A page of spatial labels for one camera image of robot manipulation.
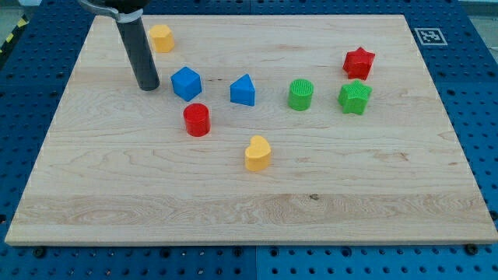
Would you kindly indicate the blue cube block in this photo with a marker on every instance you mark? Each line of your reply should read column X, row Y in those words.
column 186, row 83

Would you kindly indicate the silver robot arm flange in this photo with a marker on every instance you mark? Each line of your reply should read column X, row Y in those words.
column 122, row 11

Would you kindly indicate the yellow heart block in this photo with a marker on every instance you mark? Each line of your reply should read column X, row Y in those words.
column 257, row 156

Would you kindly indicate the light wooden board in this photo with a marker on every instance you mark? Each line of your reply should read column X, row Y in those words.
column 265, row 130

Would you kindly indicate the blue triangular prism block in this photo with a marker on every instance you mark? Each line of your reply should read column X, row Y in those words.
column 243, row 91

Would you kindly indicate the red cylinder block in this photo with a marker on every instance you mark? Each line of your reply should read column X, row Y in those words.
column 197, row 119

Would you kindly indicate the green cylinder block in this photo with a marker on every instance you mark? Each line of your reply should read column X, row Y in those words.
column 300, row 94

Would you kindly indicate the green star block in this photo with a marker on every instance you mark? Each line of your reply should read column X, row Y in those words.
column 354, row 97

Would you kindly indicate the yellow hexagon block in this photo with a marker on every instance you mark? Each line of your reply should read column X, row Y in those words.
column 162, row 38

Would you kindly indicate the red star block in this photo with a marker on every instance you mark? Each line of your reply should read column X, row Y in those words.
column 358, row 63

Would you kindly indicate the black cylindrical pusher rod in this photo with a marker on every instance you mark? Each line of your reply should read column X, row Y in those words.
column 139, row 54

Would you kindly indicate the white fiducial marker tag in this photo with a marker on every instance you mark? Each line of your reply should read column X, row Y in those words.
column 429, row 36

